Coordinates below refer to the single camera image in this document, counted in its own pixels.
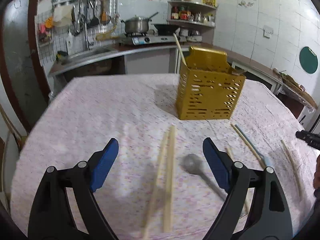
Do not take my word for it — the wooden chopstick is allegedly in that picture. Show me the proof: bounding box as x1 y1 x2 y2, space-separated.
280 139 303 199
226 146 249 214
163 126 176 232
231 124 266 169
142 131 169 240

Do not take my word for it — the metal spoon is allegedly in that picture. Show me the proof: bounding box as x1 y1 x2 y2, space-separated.
182 154 226 202

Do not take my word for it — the long wooden stick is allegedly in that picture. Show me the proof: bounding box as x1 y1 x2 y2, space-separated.
173 33 187 66

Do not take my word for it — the steel kitchen sink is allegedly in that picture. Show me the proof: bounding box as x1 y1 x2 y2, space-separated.
61 47 116 65

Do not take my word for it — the kitchen counter with cabinets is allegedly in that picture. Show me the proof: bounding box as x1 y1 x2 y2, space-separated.
48 43 318 117

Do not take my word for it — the person right hand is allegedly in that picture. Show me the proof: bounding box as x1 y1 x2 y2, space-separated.
313 155 320 199

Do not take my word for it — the green round board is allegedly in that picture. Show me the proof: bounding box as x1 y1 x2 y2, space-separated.
299 47 318 74

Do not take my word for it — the pink floral tablecloth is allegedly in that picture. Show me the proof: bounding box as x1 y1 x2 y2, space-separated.
11 74 319 239

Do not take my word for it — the yellow perforated utensil holder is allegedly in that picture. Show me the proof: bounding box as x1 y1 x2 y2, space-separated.
176 46 246 120

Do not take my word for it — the dark wooden glass door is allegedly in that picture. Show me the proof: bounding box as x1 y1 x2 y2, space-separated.
1 0 50 132

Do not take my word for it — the corner shelf with condiments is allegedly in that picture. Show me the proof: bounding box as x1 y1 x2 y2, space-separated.
167 0 217 44

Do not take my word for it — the black wok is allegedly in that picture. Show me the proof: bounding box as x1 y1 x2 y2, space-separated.
153 24 179 36

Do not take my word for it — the steel gas stove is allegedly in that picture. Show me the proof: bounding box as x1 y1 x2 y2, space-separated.
118 32 187 46

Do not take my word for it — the steel cooking pot with lid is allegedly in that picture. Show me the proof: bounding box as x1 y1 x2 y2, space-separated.
120 12 159 34

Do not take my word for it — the white wall power socket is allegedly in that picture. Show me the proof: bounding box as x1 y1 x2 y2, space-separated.
263 25 273 38

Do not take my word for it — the wire grid wall rack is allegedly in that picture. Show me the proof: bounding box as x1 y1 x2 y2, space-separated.
34 10 70 65

